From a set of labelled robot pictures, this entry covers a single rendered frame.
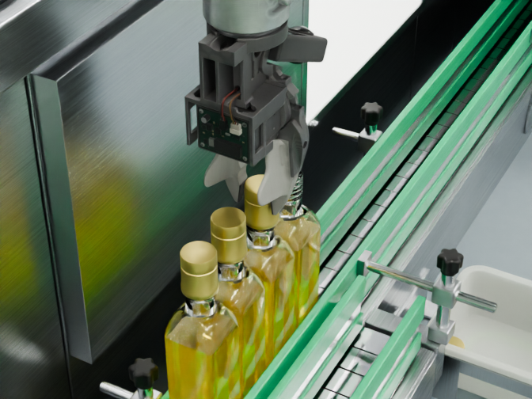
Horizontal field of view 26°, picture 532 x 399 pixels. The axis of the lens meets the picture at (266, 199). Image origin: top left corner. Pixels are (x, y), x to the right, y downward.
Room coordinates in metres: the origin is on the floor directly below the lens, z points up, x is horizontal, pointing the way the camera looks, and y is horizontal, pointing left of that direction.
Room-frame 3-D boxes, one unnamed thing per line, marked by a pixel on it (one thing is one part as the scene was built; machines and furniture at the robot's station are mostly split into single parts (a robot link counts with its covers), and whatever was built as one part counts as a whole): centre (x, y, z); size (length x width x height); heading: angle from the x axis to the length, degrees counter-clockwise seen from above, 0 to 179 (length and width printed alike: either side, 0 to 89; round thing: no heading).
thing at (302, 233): (0.97, -0.02, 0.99); 0.06 x 0.06 x 0.21; 61
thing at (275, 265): (0.91, 0.01, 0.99); 0.06 x 0.06 x 0.21; 62
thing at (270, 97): (0.89, 0.02, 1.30); 0.09 x 0.08 x 0.12; 150
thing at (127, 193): (1.25, -0.02, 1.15); 0.90 x 0.03 x 0.34; 151
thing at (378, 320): (1.01, -0.17, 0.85); 0.09 x 0.04 x 0.07; 61
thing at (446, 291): (1.00, -0.19, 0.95); 0.17 x 0.03 x 0.12; 61
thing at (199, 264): (0.81, 0.06, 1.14); 0.04 x 0.04 x 0.04
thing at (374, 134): (1.31, -0.12, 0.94); 0.07 x 0.04 x 0.13; 61
